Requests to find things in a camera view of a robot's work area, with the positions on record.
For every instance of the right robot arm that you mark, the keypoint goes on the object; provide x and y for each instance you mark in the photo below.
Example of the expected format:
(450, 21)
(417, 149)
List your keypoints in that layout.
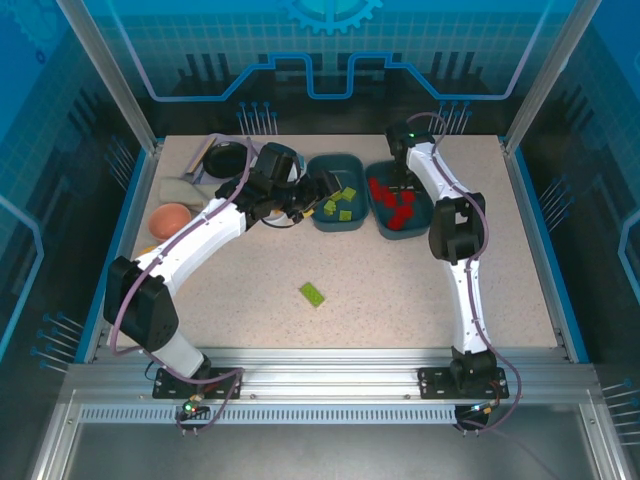
(462, 300)

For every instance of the pink bowl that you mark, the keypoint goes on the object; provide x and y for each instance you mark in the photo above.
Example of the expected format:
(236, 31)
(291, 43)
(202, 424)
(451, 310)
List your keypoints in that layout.
(167, 222)

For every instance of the purple mat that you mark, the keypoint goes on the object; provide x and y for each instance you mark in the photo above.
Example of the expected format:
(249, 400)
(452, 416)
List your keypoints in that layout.
(201, 176)

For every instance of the red square lego brick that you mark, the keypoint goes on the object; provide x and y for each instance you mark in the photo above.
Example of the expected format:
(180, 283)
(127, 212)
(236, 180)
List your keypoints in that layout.
(397, 223)
(407, 198)

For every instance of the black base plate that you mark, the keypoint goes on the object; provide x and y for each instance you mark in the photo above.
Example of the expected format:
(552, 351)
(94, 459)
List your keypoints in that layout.
(165, 385)
(435, 382)

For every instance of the blue printed back panel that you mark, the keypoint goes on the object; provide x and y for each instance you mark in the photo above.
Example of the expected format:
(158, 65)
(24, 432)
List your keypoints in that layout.
(320, 50)

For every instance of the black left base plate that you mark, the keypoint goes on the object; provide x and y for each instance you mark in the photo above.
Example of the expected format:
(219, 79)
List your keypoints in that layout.
(165, 385)

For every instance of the green long lego brick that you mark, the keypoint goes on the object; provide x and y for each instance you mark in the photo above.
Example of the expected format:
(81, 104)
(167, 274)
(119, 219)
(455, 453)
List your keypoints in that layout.
(312, 294)

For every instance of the yellow bowl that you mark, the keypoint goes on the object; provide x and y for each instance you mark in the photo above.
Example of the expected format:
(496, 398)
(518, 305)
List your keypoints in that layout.
(147, 248)

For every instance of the black round plate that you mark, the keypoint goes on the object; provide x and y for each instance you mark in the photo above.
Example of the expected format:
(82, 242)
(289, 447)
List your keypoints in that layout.
(225, 162)

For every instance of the green square lego brick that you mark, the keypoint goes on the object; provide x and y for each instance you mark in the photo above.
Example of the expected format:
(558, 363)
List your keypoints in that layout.
(345, 216)
(329, 208)
(336, 197)
(348, 194)

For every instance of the aluminium frame post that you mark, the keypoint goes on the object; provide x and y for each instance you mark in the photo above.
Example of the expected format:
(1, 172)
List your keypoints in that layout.
(115, 85)
(540, 85)

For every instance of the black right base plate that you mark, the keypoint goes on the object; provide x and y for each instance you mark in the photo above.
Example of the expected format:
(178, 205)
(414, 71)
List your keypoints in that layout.
(435, 382)

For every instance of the teal plastic container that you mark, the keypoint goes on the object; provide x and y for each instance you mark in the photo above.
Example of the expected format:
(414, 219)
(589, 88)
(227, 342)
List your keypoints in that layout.
(420, 220)
(350, 167)

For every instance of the red long lego brick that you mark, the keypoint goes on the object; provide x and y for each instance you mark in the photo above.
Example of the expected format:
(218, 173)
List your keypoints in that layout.
(388, 196)
(375, 186)
(402, 212)

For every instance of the aluminium front rail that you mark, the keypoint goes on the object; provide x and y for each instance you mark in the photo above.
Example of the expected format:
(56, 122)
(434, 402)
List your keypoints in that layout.
(325, 375)

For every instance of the small circuit board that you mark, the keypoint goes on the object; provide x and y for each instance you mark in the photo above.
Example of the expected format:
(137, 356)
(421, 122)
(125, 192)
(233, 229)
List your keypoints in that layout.
(192, 404)
(482, 409)

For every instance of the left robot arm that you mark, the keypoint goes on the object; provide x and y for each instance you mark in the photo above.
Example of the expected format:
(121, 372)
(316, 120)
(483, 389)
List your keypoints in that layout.
(200, 235)

